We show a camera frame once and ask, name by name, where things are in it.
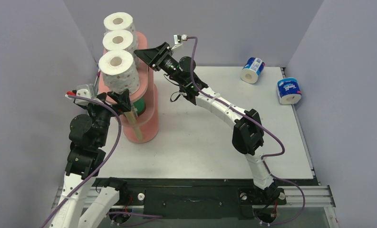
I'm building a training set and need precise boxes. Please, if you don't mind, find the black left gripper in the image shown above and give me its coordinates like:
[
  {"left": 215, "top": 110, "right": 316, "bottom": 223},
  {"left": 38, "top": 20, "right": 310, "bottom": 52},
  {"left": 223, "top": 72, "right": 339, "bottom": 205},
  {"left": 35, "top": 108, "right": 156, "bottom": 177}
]
[{"left": 84, "top": 88, "right": 131, "bottom": 145}]

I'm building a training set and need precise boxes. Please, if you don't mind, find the green brown roll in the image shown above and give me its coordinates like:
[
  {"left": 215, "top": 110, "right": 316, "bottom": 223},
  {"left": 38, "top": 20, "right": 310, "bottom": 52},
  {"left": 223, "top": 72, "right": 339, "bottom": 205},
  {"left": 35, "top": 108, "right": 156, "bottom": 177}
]
[{"left": 132, "top": 97, "right": 146, "bottom": 117}]

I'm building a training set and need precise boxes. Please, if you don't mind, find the white dotted toilet roll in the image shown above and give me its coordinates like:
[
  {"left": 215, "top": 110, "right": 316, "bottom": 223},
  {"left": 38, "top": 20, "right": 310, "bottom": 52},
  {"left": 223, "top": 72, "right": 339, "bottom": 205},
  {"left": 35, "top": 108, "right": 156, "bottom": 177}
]
[
  {"left": 102, "top": 29, "right": 138, "bottom": 54},
  {"left": 103, "top": 12, "right": 136, "bottom": 33},
  {"left": 99, "top": 50, "right": 140, "bottom": 94}
]

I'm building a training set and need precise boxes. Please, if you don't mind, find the blue Tempo packaged roll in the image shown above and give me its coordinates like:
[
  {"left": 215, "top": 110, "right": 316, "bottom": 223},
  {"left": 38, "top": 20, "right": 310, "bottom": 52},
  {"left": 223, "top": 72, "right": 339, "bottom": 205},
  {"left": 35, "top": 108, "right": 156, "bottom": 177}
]
[{"left": 277, "top": 77, "right": 302, "bottom": 105}]

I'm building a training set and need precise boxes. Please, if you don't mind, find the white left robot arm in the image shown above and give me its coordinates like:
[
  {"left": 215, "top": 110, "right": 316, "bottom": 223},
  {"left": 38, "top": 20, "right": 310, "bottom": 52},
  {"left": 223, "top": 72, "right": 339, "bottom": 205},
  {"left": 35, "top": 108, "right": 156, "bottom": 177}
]
[{"left": 42, "top": 89, "right": 132, "bottom": 228}]

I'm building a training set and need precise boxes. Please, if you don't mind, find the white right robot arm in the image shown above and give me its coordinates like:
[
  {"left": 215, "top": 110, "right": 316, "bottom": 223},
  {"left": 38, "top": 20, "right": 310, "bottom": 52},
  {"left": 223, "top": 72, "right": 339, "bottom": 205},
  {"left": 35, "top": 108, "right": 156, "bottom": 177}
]
[{"left": 134, "top": 42, "right": 285, "bottom": 203}]

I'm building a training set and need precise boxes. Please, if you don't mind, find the pink three-tier wooden shelf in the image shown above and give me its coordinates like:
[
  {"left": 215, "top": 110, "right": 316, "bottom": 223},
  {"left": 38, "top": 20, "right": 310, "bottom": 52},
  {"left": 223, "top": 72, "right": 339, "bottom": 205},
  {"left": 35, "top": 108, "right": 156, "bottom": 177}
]
[{"left": 98, "top": 30, "right": 159, "bottom": 143}]

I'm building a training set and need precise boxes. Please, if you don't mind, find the blue white packaged roll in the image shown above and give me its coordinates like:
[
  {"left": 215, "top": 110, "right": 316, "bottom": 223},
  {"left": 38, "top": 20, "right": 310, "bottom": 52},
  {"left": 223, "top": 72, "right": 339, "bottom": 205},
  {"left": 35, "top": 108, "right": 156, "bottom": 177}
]
[{"left": 241, "top": 57, "right": 265, "bottom": 84}]

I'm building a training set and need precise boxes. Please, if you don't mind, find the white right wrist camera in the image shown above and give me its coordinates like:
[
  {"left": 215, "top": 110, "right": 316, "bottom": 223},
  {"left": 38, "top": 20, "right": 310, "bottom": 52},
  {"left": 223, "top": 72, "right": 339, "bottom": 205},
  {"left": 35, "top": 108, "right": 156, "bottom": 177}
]
[{"left": 171, "top": 34, "right": 188, "bottom": 52}]

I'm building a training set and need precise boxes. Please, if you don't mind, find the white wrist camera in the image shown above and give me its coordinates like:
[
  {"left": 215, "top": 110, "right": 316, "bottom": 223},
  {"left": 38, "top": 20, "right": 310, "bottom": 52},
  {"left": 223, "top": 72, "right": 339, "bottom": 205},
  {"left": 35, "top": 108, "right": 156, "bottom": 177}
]
[
  {"left": 171, "top": 34, "right": 188, "bottom": 52},
  {"left": 65, "top": 84, "right": 97, "bottom": 106}
]

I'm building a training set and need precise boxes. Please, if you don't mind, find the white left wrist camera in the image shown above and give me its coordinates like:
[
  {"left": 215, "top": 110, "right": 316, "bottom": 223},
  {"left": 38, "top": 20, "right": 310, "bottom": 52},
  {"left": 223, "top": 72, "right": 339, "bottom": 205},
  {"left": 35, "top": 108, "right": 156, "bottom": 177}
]
[{"left": 65, "top": 84, "right": 97, "bottom": 106}]

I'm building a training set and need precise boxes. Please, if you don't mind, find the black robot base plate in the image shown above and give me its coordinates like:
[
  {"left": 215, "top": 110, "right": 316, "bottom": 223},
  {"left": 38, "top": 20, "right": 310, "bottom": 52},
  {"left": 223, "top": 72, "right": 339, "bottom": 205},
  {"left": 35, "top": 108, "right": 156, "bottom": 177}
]
[{"left": 110, "top": 178, "right": 287, "bottom": 219}]

